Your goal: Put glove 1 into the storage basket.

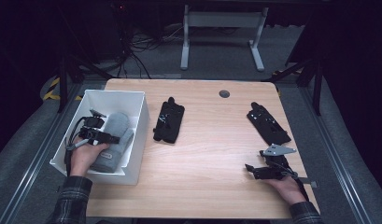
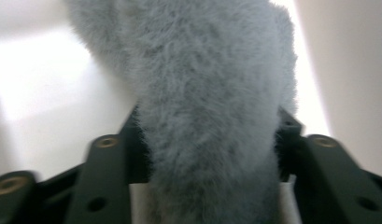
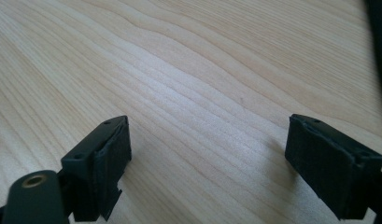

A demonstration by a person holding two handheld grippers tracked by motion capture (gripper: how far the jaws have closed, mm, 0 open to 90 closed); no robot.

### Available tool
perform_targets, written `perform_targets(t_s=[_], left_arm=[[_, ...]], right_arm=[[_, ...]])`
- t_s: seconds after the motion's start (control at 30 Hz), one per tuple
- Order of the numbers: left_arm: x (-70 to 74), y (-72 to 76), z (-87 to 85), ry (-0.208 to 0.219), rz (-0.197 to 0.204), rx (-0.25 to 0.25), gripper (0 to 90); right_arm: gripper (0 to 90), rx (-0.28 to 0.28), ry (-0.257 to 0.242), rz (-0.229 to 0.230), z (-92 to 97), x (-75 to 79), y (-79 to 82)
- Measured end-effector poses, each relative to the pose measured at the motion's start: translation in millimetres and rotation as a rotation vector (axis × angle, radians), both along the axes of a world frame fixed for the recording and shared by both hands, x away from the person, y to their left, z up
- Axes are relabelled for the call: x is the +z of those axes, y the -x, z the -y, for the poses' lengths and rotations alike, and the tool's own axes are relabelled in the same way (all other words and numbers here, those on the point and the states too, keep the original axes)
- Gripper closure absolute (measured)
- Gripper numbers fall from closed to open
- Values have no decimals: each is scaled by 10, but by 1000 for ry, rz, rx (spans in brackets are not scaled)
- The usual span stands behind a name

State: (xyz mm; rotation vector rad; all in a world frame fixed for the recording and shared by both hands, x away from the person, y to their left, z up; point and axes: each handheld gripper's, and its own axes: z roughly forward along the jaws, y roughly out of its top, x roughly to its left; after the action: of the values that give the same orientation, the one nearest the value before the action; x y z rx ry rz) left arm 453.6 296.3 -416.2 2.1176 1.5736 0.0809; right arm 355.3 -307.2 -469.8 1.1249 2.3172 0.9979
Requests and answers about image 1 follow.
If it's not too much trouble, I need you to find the plain grey mitten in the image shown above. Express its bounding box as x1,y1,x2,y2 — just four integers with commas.
115,128,136,171

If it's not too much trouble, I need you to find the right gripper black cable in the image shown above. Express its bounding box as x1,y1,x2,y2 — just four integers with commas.
272,158,310,201

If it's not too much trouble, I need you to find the black glove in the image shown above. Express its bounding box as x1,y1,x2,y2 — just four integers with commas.
152,96,186,145
246,101,292,147

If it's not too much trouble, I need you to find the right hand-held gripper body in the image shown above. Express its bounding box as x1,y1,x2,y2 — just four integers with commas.
260,143,297,181

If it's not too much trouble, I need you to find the grey mitten with label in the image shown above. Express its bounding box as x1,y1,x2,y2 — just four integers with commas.
90,111,132,174

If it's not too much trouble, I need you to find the person's right hand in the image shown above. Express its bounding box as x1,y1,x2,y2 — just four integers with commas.
265,175,306,206

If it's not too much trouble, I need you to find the aluminium floor rail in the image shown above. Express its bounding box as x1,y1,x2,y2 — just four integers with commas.
298,86,373,224
0,83,84,224

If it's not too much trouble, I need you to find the person's left hand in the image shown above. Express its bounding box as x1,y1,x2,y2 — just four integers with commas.
69,137,109,177

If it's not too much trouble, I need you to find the tangle of black floor cables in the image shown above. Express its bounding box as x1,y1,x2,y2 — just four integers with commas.
116,22,184,79

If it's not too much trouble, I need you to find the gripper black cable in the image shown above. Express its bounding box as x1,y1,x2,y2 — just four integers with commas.
272,158,310,201
64,116,88,175

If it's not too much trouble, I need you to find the yellow and black floor tape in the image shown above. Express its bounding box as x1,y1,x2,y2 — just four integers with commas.
42,77,84,102

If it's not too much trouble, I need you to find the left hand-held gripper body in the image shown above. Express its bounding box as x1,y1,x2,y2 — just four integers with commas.
78,108,107,146

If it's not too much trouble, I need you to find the white box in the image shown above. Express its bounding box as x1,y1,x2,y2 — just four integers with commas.
50,89,150,186

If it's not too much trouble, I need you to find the white metal desk frame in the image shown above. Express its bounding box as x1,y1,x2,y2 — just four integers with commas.
179,4,270,72

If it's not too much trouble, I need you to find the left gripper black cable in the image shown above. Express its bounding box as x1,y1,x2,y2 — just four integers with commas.
64,116,88,175

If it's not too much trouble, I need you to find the dark box with red light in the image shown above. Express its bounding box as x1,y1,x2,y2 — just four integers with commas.
85,2,126,63

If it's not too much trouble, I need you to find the black metal stand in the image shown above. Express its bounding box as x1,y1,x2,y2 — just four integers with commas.
55,53,114,114
261,55,324,117

